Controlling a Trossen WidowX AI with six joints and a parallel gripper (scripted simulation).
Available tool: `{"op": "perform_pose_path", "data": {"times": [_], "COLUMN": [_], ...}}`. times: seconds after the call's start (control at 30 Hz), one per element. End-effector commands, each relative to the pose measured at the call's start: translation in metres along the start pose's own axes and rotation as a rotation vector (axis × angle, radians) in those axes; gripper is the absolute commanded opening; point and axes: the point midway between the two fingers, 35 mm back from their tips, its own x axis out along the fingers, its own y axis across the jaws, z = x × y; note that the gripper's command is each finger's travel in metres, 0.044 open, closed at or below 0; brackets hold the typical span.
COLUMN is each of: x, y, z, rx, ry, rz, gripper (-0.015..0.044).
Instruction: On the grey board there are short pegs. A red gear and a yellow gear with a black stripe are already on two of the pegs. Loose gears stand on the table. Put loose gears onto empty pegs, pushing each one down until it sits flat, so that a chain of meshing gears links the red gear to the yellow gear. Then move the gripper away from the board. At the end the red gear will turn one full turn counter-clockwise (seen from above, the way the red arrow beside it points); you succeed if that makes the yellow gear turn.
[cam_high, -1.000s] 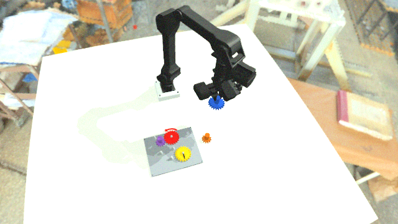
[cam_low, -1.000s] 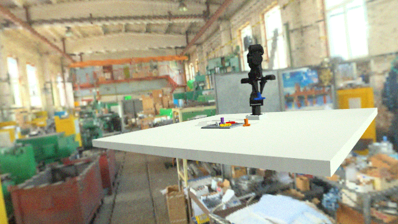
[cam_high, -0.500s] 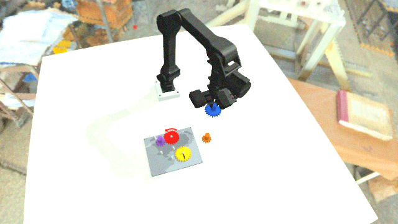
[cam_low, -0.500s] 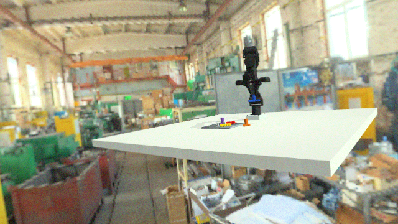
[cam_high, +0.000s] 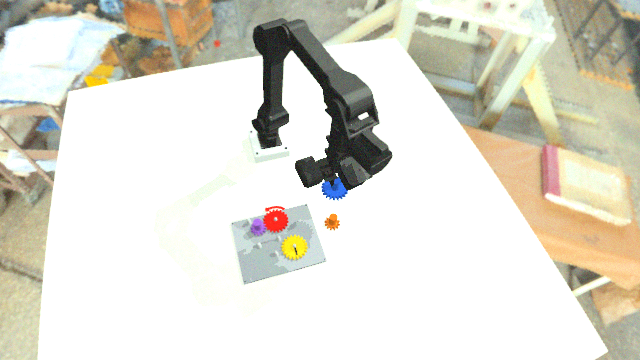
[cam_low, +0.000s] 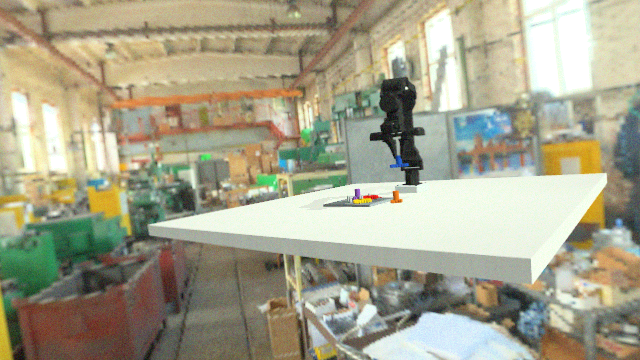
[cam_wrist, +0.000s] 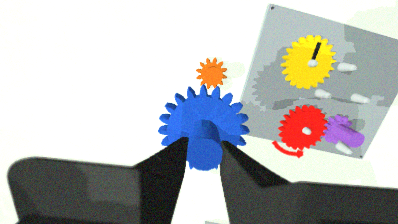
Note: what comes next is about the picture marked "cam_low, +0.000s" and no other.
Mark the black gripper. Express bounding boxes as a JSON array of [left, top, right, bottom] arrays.
[[370, 113, 425, 159]]

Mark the blue gear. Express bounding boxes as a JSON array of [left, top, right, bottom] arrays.
[[390, 155, 409, 168]]

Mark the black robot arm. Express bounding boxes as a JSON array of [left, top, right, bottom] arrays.
[[379, 77, 423, 185]]

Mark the orange gear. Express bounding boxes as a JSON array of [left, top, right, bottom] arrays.
[[390, 191, 403, 203]]

